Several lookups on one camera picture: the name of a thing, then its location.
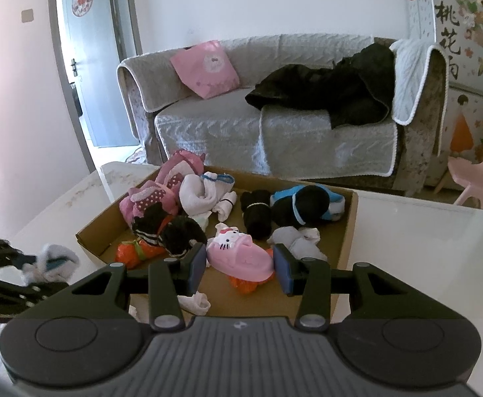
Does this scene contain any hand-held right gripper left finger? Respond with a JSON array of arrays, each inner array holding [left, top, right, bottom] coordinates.
[[12, 243, 207, 332]]

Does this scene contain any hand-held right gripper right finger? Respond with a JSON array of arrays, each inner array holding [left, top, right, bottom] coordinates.
[[274, 243, 470, 332]]

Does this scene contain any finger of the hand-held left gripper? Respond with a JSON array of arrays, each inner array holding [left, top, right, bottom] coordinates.
[[0, 237, 39, 271], [0, 274, 69, 321]]

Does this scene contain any light blue sock bundle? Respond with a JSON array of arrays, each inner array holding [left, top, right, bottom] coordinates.
[[266, 225, 322, 262]]

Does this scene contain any white sock bundle pink band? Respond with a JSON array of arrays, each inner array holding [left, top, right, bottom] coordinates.
[[178, 291, 211, 314]]

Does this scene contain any pink cat slipper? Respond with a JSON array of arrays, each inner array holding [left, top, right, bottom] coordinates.
[[205, 222, 276, 284]]

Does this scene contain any black white striped sock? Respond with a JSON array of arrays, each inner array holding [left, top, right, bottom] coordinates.
[[132, 204, 208, 257]]

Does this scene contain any white sock bundle pale band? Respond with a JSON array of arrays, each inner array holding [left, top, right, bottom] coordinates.
[[22, 243, 80, 284]]

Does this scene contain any black sock pink band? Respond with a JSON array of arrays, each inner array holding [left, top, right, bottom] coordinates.
[[240, 189, 273, 240]]

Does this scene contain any brown cardboard box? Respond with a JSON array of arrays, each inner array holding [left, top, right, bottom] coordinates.
[[75, 165, 359, 324]]

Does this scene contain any small white sock roll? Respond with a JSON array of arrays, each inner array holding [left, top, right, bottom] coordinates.
[[214, 190, 238, 222]]

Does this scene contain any orange sock bundle green tie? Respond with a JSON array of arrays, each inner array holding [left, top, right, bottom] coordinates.
[[114, 238, 163, 267]]

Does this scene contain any blue black sock bundle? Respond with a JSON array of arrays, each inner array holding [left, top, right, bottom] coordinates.
[[270, 183, 347, 228]]

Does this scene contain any white sock blue trim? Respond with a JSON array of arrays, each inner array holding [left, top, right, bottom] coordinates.
[[179, 172, 236, 218]]

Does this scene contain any pink dotted sock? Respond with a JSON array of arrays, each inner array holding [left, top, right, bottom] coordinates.
[[119, 174, 184, 228]]

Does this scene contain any pink fuzzy sock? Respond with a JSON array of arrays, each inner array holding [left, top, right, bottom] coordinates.
[[155, 150, 206, 187]]

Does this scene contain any white desktop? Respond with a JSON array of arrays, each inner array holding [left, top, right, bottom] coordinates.
[[0, 161, 483, 397]]

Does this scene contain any grey sofa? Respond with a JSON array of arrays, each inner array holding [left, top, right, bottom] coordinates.
[[116, 33, 449, 193]]

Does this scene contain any grey-blue door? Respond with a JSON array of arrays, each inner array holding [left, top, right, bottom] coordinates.
[[61, 0, 141, 147]]

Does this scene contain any black clothing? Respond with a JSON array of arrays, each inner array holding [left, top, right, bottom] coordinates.
[[245, 42, 396, 130]]

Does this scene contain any pink cushion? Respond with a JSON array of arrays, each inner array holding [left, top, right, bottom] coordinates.
[[170, 40, 241, 100]]

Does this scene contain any red round door decoration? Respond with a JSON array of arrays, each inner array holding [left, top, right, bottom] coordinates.
[[71, 0, 94, 18]]

